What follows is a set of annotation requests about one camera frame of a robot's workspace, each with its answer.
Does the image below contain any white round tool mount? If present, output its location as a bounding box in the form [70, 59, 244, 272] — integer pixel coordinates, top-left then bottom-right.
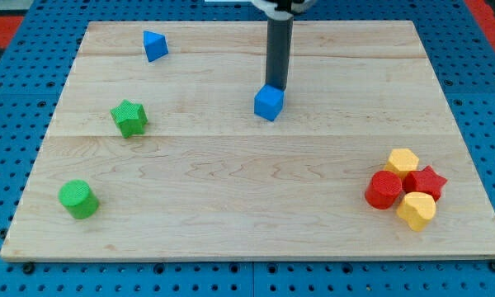
[250, 0, 316, 20]

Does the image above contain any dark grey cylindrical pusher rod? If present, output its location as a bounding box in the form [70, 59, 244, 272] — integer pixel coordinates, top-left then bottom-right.
[265, 17, 294, 91]

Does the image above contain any blue cube block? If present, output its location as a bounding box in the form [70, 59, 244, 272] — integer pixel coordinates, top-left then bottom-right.
[254, 85, 285, 121]

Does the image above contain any yellow hexagon block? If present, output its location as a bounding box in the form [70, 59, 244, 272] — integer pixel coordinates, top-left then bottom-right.
[384, 148, 419, 180]

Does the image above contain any blue triangular prism block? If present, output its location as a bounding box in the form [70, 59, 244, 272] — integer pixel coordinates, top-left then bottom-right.
[143, 31, 169, 62]

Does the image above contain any green star block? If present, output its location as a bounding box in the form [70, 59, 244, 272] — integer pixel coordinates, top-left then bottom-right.
[110, 100, 148, 139]

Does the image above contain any light wooden board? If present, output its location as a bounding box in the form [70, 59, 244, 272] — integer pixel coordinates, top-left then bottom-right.
[0, 21, 495, 262]

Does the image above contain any red cylinder block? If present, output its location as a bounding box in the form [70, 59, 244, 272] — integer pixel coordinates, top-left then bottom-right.
[365, 171, 403, 210]

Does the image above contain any red star block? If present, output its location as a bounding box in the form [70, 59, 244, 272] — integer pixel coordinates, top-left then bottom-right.
[402, 166, 448, 201]

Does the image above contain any yellow heart block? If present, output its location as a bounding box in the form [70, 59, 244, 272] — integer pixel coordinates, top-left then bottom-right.
[396, 191, 436, 232]

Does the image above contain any green cylinder block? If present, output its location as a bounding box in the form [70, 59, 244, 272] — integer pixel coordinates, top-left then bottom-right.
[58, 179, 99, 219]

